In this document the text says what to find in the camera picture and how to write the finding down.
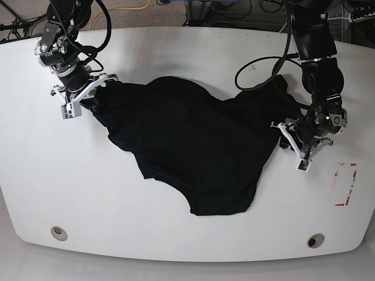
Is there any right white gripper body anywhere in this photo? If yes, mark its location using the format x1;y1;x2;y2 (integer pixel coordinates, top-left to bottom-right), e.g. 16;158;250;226
50;66;118;106

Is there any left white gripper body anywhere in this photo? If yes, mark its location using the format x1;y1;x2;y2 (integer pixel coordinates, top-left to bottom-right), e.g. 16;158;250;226
271;118;333;161

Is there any black T-shirt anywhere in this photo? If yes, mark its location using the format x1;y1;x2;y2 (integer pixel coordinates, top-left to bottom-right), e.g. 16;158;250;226
93;76;296;216

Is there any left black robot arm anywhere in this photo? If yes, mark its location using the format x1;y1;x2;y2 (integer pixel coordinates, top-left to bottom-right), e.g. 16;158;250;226
277;1;347;170

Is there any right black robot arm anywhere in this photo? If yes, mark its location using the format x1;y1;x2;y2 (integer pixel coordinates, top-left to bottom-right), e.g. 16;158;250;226
35;1;118;119

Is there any red tape rectangle marker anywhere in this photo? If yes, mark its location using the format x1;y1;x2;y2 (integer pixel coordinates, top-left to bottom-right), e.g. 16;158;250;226
332;163;357;207

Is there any black tripod stand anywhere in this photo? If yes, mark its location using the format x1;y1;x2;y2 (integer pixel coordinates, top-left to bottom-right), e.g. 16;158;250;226
1;1;47;44

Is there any white power strip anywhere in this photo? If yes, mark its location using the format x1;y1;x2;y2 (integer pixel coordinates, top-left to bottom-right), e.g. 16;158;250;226
349;6;374;23

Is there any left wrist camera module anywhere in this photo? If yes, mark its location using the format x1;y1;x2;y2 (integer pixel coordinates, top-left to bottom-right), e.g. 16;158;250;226
296;159;312;173

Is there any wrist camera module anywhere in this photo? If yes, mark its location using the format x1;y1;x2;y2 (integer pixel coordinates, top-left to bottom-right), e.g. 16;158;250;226
61;102;81;119
296;159;312;173

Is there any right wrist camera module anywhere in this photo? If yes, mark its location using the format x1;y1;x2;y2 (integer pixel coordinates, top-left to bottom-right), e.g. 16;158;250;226
61;102;81;119

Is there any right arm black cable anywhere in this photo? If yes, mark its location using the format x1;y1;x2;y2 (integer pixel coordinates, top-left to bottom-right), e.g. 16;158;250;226
73;0;114;74

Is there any yellow cable on floor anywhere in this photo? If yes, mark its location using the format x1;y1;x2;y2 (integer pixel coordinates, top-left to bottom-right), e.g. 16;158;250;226
89;0;152;30

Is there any right table cable grommet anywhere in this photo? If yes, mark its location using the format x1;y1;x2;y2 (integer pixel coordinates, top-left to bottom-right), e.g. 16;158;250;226
307;234;325;249

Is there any table cable grommet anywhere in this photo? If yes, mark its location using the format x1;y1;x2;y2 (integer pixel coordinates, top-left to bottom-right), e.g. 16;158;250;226
51;226;67;242
307;234;325;249

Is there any left table cable grommet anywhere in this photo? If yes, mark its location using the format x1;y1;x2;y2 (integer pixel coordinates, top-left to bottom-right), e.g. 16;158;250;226
51;226;67;242

